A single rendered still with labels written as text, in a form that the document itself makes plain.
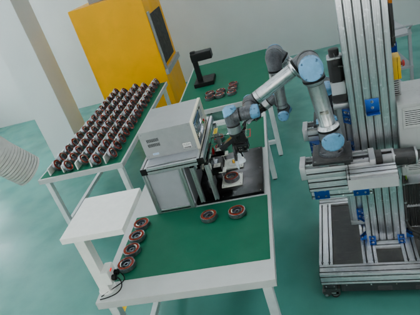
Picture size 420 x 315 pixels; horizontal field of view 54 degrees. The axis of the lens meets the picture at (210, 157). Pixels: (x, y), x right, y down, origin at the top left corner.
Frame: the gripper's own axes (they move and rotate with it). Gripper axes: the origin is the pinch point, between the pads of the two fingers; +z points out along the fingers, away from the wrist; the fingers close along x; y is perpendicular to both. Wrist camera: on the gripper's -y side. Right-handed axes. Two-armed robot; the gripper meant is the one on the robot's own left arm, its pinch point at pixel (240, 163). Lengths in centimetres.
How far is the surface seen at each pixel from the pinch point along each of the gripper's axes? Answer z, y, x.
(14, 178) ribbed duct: -44, -90, -63
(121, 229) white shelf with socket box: -5, -50, -58
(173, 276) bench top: 40, -41, -46
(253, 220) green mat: 40.2, -1.4, -1.7
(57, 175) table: 41, -209, 92
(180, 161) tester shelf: 3.8, -44.8, 18.9
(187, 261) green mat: 40, -36, -35
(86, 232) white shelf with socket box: -5, -70, -59
